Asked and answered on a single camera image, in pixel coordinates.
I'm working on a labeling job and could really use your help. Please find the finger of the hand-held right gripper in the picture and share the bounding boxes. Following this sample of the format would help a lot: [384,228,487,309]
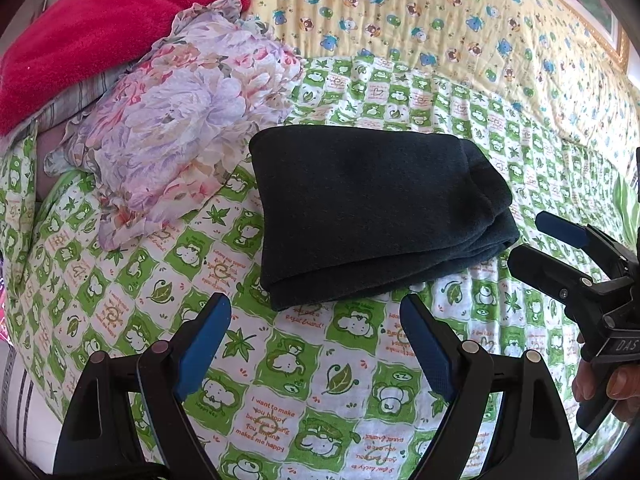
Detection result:
[534,211,627,277]
[506,244,601,311]

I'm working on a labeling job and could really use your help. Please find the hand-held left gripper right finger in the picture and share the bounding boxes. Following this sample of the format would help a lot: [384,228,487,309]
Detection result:
[399,294,578,480]

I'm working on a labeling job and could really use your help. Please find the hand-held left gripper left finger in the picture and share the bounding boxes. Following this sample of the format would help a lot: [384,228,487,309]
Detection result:
[52,292,232,480]

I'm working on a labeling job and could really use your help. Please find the dark grey pants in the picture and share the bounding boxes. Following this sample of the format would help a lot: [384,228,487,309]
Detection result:
[248,126,521,312]

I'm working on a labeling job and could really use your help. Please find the person's right hand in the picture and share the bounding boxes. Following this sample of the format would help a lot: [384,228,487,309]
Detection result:
[571,359,640,426]

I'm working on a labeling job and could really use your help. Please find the green white printed blanket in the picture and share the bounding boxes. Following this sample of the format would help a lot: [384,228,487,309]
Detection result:
[0,55,640,480]

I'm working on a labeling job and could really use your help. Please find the floral ruffled pillow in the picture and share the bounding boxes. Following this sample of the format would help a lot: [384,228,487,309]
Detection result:
[44,0,306,252]

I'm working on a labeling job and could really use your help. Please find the yellow animal print bedsheet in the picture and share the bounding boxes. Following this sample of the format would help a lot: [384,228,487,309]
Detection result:
[235,0,640,176]

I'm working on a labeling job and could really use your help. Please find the grey striped pillow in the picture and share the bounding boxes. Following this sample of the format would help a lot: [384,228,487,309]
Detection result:
[32,66,133,136]

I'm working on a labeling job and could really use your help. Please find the red fleece blanket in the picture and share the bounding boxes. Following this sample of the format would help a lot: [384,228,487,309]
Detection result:
[0,0,251,137]

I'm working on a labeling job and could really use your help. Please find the black cable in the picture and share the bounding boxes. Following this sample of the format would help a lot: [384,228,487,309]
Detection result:
[574,400,628,458]

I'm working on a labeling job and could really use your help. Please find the gold framed wall picture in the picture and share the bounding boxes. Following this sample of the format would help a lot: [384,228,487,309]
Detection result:
[542,0,632,67]

